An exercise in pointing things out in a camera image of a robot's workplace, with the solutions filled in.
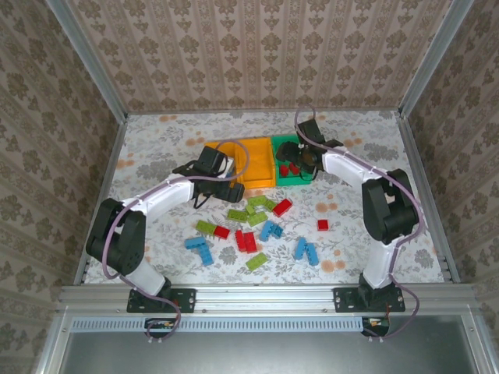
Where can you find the lime green lego brick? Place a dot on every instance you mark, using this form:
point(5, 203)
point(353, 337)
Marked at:
point(270, 204)
point(236, 215)
point(257, 219)
point(204, 227)
point(257, 261)
point(256, 201)

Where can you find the small red lego brick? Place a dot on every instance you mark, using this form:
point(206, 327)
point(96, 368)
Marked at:
point(322, 224)

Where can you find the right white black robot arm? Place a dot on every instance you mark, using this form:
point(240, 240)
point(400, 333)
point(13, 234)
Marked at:
point(351, 167)

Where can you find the green plastic bin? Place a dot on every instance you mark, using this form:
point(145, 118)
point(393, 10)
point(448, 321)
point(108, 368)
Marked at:
point(284, 181)

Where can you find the blue lego brick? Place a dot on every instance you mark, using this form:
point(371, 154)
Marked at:
point(266, 230)
point(206, 256)
point(312, 254)
point(196, 242)
point(278, 230)
point(300, 248)

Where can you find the floral patterned table cover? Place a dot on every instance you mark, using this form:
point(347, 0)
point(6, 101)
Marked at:
point(343, 202)

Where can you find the grey metal panel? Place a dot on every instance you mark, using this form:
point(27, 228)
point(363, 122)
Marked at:
point(265, 354)

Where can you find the wide aluminium base rail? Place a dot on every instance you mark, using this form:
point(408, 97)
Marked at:
point(265, 298)

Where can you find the aluminium side rail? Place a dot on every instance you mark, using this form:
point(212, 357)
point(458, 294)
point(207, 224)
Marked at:
point(102, 195)
point(427, 195)

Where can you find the aluminium frame post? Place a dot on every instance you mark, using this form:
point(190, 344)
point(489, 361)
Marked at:
point(88, 58)
point(432, 58)

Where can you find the aluminium lower frame rail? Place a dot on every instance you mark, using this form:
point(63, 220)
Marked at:
point(55, 339)
point(481, 343)

